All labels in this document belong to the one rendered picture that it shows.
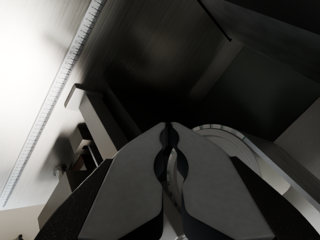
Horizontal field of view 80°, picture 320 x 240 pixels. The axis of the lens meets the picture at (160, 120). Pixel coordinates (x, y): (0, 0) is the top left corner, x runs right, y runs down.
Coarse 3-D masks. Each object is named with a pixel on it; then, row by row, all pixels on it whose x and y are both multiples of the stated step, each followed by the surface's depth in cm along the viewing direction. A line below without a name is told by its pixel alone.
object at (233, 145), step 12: (204, 132) 24; (216, 132) 24; (228, 132) 23; (216, 144) 24; (228, 144) 23; (240, 144) 21; (240, 156) 22; (252, 156) 20; (252, 168) 20; (264, 168) 21; (180, 180) 26; (276, 180) 25; (180, 192) 26; (180, 204) 25
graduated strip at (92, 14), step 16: (96, 0) 29; (96, 16) 31; (80, 32) 31; (80, 48) 33; (64, 64) 33; (64, 80) 35; (48, 96) 35; (48, 112) 37; (32, 128) 37; (32, 144) 40; (16, 160) 40; (16, 176) 43
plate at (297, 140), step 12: (312, 108) 44; (300, 120) 45; (312, 120) 44; (288, 132) 46; (300, 132) 45; (312, 132) 44; (288, 144) 46; (300, 144) 45; (312, 144) 43; (300, 156) 44; (312, 156) 43; (312, 168) 43; (288, 192) 45; (300, 204) 43; (312, 216) 41
